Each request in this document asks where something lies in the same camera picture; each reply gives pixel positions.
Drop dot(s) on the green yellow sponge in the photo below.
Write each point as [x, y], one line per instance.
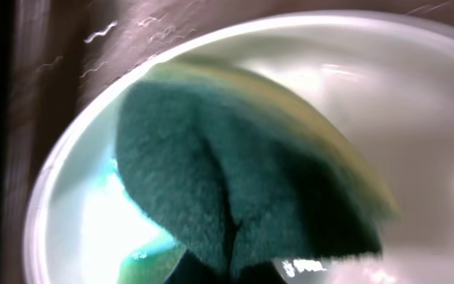
[242, 171]

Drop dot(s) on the dark grey serving tray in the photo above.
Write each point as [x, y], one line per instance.
[66, 52]

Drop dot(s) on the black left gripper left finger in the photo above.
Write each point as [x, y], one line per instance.
[190, 270]

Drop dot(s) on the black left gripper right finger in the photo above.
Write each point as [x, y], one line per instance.
[261, 273]

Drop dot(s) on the white plate stained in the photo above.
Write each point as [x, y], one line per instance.
[386, 81]

